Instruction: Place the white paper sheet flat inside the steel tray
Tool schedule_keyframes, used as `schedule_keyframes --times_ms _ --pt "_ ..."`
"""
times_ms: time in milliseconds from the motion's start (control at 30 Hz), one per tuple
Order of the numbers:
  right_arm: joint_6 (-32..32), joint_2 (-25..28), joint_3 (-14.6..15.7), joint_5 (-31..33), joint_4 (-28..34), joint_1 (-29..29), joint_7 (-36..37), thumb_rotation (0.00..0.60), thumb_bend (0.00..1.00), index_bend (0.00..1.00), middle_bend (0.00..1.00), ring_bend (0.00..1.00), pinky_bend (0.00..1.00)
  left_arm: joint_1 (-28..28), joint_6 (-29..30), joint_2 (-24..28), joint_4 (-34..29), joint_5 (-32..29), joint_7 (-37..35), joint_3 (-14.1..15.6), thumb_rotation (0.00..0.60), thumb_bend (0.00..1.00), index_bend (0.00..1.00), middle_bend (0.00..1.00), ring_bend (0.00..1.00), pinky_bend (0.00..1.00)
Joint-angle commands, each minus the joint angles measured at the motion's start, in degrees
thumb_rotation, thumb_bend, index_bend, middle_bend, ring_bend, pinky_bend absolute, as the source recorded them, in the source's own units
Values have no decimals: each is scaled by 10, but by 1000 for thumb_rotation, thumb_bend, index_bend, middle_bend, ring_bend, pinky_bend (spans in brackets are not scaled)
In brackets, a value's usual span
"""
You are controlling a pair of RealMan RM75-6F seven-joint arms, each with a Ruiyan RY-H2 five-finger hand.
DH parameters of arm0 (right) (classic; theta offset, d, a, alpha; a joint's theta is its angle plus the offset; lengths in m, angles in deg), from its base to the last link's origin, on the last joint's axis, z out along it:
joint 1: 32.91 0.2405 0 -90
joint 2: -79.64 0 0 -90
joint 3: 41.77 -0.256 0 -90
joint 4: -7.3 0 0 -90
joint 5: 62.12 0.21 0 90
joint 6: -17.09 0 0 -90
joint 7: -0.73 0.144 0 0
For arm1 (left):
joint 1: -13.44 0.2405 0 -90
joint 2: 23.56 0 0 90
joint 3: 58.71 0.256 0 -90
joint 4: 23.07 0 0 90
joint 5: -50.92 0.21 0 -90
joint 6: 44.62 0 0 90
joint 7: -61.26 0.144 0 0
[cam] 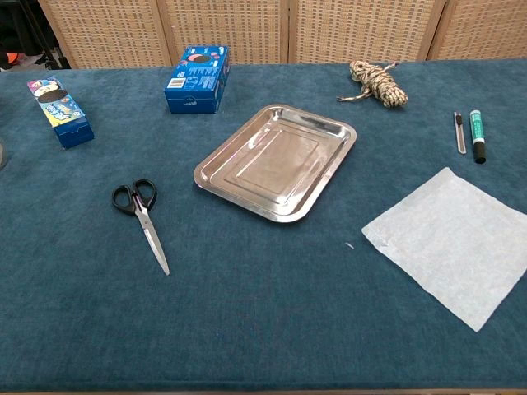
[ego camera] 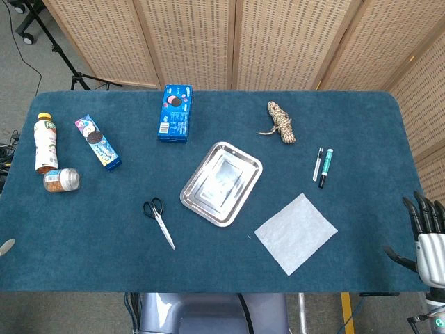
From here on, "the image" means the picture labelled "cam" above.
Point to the orange black object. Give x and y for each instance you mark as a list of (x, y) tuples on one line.
[(12, 57)]

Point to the slim blue cartoon cookie box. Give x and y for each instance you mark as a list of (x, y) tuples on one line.
[(62, 111)]

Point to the white paper sheet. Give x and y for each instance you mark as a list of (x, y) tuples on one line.
[(449, 247)]

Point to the woven wicker screen panel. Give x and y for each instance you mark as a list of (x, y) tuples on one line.
[(226, 24), (486, 29), (103, 33), (362, 29)]

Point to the wide blue cookie box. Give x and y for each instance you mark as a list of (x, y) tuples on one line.
[(193, 90)]

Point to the green marker pen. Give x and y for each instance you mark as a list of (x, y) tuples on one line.
[(477, 131)]

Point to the black tripod stand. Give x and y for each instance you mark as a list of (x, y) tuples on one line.
[(51, 61)]

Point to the silver utility knife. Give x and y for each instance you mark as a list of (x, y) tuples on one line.
[(460, 136)]

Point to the silver metal tray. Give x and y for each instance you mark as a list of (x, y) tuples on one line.
[(271, 164)]

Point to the teal tablecloth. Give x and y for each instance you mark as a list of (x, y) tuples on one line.
[(263, 308)]

